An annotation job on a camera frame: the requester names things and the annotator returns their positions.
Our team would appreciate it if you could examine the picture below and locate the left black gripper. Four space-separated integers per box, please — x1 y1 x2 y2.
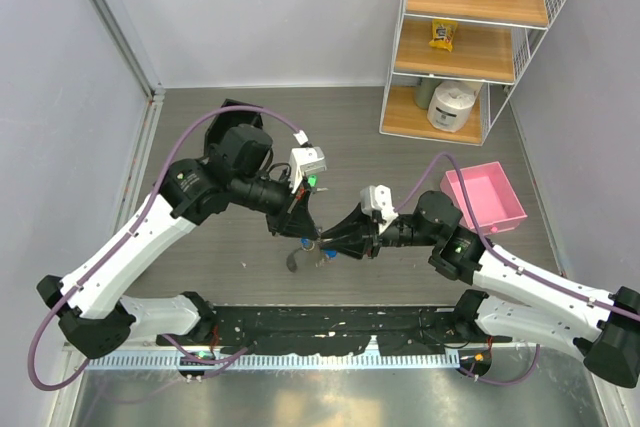
232 167 320 239

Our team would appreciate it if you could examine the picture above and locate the green tagged key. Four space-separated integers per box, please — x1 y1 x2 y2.
307 175 328 194

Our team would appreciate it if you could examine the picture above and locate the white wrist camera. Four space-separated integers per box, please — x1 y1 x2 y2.
289 130 327 193
360 185 398 225

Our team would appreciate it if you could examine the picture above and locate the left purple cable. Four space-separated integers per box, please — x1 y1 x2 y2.
27 105 309 393

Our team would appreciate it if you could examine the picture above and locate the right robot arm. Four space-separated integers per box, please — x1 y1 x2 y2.
320 186 639 388

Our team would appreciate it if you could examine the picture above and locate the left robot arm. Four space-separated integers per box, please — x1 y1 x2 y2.
37 124 326 359

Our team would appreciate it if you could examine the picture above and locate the pink plastic tray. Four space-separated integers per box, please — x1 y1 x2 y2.
440 162 527 236

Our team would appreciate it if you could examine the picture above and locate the white wire wooden shelf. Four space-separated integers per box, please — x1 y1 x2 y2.
379 0 566 145

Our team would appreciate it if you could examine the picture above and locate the silver keyring chain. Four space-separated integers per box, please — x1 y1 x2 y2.
284 239 334 274

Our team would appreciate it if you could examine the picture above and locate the white slotted cable duct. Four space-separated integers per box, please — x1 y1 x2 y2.
87 350 460 372

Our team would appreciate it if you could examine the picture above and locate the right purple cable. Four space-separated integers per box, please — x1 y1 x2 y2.
394 151 640 387

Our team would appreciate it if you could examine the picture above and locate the purple cable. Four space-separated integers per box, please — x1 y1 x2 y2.
394 151 640 387
27 105 309 393

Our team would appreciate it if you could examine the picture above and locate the white paper roll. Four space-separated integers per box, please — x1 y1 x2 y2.
427 80 481 133

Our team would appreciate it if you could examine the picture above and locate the black plastic bin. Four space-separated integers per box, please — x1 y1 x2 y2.
204 99 269 160

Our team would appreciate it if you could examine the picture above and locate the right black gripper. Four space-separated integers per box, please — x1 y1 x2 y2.
320 200 440 259

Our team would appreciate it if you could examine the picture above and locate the grey can on shelf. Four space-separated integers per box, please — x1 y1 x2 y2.
413 77 442 110

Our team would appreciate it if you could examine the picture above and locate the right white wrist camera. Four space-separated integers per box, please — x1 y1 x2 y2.
360 185 398 225

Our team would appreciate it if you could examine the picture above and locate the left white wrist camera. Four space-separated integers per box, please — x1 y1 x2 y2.
289 130 327 193

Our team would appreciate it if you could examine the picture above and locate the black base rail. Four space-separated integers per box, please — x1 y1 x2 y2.
174 306 489 357

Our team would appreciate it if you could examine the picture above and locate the yellow snack bag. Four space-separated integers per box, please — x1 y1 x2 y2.
429 19 458 52

